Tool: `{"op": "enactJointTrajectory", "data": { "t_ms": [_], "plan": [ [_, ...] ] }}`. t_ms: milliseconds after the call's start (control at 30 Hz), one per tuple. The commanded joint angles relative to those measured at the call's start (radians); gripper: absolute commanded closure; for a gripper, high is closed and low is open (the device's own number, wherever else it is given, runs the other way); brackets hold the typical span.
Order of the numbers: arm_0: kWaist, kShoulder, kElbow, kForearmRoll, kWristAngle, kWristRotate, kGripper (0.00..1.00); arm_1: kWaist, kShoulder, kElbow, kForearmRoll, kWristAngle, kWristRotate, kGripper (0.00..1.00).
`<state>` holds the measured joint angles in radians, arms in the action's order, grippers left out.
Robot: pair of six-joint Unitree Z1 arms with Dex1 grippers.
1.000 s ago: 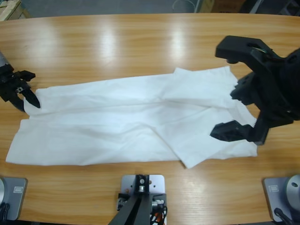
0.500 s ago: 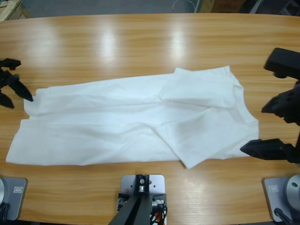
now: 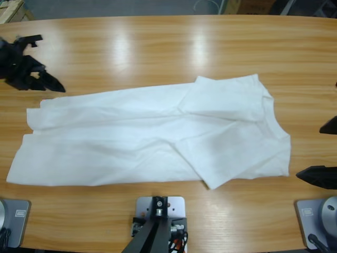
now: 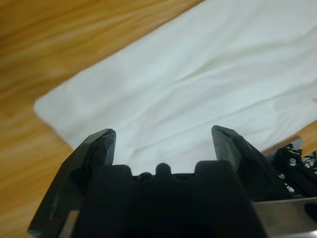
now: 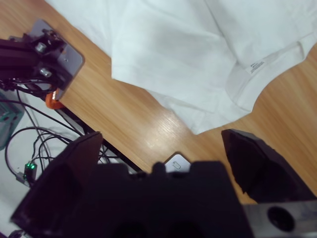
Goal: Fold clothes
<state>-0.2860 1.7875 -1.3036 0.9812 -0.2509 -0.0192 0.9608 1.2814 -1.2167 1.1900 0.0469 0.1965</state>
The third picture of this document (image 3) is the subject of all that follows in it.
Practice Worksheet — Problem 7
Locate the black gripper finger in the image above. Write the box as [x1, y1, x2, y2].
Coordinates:
[319, 117, 337, 134]
[295, 165, 337, 190]

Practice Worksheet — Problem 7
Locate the base black cable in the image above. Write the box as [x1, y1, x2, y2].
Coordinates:
[0, 228, 12, 249]
[307, 233, 331, 253]

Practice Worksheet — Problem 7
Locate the white t-shirt with small print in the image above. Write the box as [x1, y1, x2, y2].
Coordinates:
[6, 74, 292, 190]

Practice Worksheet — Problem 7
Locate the brown cardboard box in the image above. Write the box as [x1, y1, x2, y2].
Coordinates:
[225, 0, 273, 15]

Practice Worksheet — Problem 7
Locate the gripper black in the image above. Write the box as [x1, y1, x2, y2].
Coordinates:
[0, 41, 66, 93]

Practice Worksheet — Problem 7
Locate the orange cable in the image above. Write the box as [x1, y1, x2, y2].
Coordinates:
[168, 236, 189, 253]

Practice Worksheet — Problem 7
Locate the black background equipment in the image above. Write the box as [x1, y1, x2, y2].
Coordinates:
[271, 0, 337, 18]

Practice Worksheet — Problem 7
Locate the arm grey base plate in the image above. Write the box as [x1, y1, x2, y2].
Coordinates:
[0, 199, 32, 249]
[294, 195, 337, 250]

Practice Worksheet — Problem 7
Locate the white grey mounting plate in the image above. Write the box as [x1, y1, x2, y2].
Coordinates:
[135, 195, 188, 253]

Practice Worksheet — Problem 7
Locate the wooden pallet stack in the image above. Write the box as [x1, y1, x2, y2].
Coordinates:
[0, 0, 34, 24]

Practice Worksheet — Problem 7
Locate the black clamp with silver connector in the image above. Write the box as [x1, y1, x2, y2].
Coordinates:
[170, 217, 188, 235]
[131, 216, 145, 237]

